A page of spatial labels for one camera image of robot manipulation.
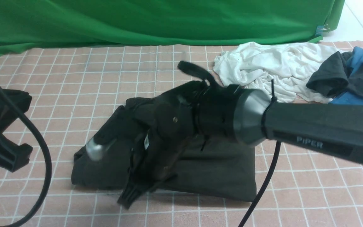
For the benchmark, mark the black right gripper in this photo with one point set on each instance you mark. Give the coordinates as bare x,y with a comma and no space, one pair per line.
169,130

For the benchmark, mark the dark charcoal shirt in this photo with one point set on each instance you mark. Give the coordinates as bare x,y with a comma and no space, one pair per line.
331,77

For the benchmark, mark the blue shirt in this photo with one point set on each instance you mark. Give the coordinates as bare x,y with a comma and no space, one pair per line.
354,75

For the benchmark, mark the blue binder clip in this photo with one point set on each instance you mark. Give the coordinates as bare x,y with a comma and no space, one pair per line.
321,30

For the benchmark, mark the white cloth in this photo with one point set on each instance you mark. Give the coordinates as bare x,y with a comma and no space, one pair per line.
288,66

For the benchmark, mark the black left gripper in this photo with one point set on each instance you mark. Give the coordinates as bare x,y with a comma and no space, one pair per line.
13,156

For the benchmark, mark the dark gray long-sleeve shirt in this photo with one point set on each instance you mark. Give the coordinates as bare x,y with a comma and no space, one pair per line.
213,167

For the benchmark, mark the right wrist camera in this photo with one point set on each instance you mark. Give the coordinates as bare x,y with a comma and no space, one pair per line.
120,127

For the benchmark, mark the green backdrop cloth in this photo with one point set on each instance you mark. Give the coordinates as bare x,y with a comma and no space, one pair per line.
27,24

